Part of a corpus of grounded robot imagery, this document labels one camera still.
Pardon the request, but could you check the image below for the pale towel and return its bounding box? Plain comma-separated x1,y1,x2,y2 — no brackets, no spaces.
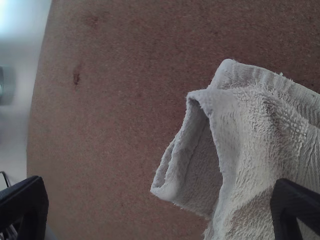
149,58,320,240

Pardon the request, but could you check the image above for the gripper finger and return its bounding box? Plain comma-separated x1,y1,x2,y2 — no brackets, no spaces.
269,177,320,240
0,175,50,240

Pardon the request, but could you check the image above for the cork mat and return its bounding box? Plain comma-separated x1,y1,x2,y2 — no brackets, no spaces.
25,0,320,240

